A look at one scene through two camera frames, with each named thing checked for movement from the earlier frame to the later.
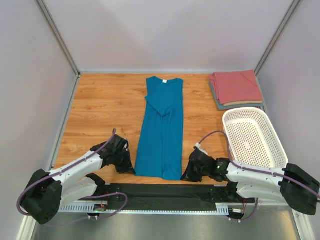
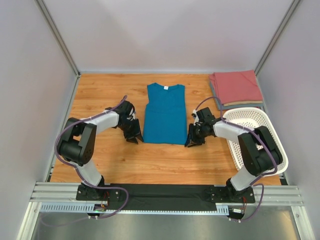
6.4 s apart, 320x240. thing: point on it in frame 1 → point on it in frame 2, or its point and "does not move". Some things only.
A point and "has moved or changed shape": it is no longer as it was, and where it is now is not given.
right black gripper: [191, 170] → [195, 135]
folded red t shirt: [236, 86] does not move
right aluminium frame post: [276, 36] does not move
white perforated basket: [252, 140] does not move
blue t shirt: [160, 147] has moved or changed shape
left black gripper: [123, 163] → [130, 130]
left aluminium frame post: [58, 37] does not move
